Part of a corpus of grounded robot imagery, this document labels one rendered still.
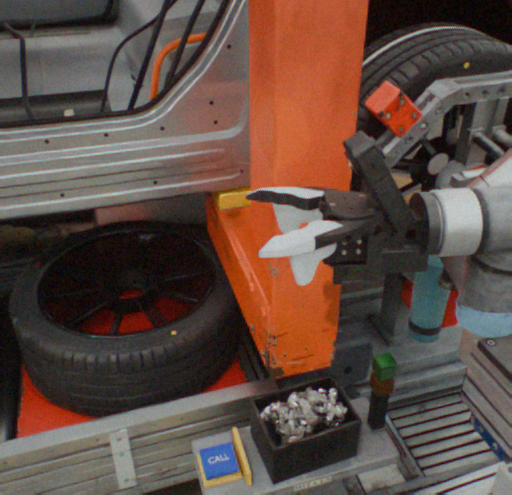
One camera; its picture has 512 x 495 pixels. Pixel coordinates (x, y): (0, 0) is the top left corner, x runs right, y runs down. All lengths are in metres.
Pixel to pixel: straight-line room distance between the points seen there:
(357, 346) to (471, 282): 1.00
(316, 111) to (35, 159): 0.79
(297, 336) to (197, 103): 0.66
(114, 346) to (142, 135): 0.55
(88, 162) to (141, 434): 0.70
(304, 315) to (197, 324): 0.38
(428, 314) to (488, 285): 0.83
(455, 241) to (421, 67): 0.83
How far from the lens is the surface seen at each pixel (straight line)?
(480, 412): 1.33
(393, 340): 1.98
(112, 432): 1.55
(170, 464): 1.69
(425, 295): 1.52
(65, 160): 1.59
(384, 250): 0.67
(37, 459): 1.59
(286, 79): 1.03
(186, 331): 1.58
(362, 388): 1.94
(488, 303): 0.75
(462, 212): 0.66
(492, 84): 1.46
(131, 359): 1.55
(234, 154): 1.65
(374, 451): 1.42
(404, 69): 1.45
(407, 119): 1.37
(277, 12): 1.00
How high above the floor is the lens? 1.57
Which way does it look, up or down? 33 degrees down
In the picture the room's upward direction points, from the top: straight up
